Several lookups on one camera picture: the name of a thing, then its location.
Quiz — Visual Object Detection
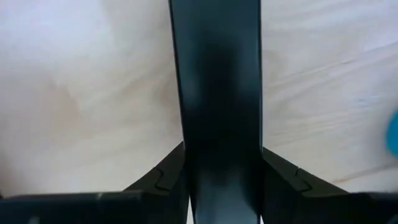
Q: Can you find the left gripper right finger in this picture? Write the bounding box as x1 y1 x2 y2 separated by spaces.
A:
260 147 398 224

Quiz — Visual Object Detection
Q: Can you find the black stapler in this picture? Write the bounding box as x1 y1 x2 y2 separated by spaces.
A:
168 0 264 224

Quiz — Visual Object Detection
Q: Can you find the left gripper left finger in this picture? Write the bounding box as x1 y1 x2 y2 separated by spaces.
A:
0 141 191 224

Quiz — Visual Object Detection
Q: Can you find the blue tape roll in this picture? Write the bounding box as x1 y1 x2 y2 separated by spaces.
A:
385 108 398 158

